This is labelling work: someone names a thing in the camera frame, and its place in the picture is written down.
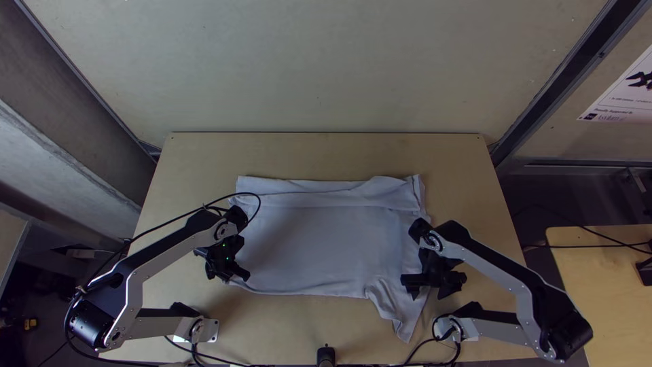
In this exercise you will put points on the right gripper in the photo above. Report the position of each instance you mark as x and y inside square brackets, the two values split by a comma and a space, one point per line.
[438, 279]

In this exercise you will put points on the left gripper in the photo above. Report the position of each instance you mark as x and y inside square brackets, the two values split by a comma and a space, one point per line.
[226, 270]

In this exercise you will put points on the grey t-shirt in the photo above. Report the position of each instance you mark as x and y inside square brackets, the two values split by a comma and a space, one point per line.
[326, 244]

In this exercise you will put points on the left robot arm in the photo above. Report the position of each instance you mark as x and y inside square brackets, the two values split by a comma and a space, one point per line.
[153, 255]

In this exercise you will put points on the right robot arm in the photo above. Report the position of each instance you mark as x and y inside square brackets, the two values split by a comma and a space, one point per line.
[504, 275]

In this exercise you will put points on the wooden desk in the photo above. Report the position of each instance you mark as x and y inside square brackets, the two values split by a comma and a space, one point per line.
[10, 244]
[601, 295]

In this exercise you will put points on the black monitor stand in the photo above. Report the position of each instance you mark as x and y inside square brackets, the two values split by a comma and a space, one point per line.
[646, 271]

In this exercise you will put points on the white wall poster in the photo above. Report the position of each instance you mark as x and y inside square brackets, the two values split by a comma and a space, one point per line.
[624, 97]

